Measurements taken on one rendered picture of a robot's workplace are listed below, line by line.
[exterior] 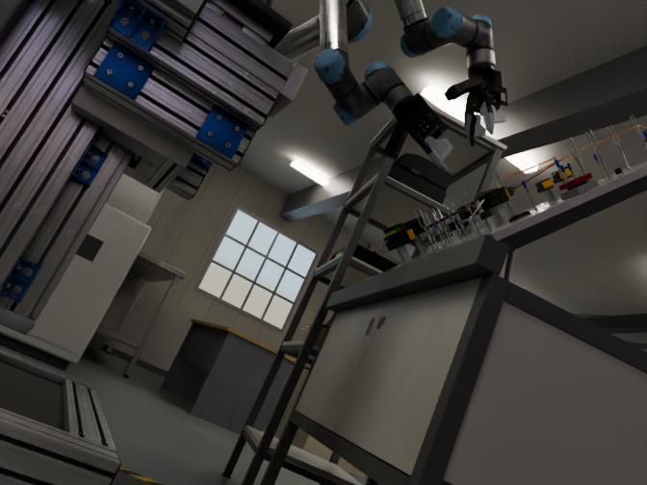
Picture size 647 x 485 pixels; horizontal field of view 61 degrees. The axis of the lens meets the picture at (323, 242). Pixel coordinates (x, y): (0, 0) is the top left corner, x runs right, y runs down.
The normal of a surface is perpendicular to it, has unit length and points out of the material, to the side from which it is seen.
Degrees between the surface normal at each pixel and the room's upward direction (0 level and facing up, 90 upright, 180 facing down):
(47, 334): 90
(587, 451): 90
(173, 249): 90
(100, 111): 90
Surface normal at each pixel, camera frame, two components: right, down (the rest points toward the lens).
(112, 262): 0.43, -0.08
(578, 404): 0.24, -0.18
